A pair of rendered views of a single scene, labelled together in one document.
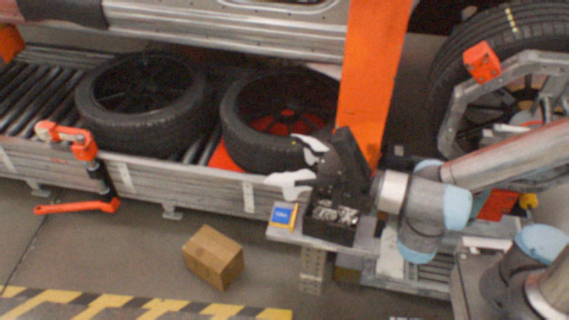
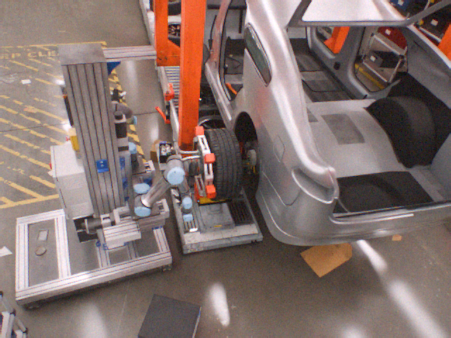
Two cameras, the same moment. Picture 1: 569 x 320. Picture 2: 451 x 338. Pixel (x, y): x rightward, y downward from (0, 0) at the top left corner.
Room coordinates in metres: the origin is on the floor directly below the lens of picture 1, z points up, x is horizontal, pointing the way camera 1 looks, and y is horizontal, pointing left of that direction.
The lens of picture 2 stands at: (-0.01, -2.93, 3.12)
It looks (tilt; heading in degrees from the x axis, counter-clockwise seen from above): 44 degrees down; 57
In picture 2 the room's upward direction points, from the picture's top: 9 degrees clockwise
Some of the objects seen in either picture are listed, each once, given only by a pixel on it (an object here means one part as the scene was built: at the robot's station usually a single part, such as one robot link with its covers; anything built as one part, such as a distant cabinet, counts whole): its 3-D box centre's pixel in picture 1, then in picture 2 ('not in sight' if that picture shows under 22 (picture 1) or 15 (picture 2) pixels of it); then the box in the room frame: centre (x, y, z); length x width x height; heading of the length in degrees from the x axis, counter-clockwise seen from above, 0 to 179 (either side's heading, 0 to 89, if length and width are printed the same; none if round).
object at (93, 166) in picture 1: (96, 174); (168, 107); (1.40, 0.88, 0.30); 0.09 x 0.05 x 0.50; 78
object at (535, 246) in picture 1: (539, 259); (129, 151); (0.52, -0.56, 0.98); 0.13 x 0.12 x 0.14; 160
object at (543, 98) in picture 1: (527, 105); (187, 145); (1.00, -0.70, 1.03); 0.19 x 0.18 x 0.11; 168
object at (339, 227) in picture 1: (332, 217); (165, 152); (0.99, -0.18, 0.51); 0.20 x 0.14 x 0.13; 71
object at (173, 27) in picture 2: not in sight; (177, 36); (2.24, 2.66, 0.39); 0.66 x 0.66 x 0.24
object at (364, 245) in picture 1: (324, 228); (165, 156); (0.99, -0.16, 0.44); 0.43 x 0.17 x 0.03; 78
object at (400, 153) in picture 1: (391, 178); not in sight; (1.42, -0.53, 0.26); 0.42 x 0.18 x 0.35; 168
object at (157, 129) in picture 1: (147, 102); (203, 103); (1.84, 0.72, 0.39); 0.66 x 0.66 x 0.24
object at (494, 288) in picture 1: (518, 283); (130, 160); (0.52, -0.56, 0.87); 0.15 x 0.15 x 0.10
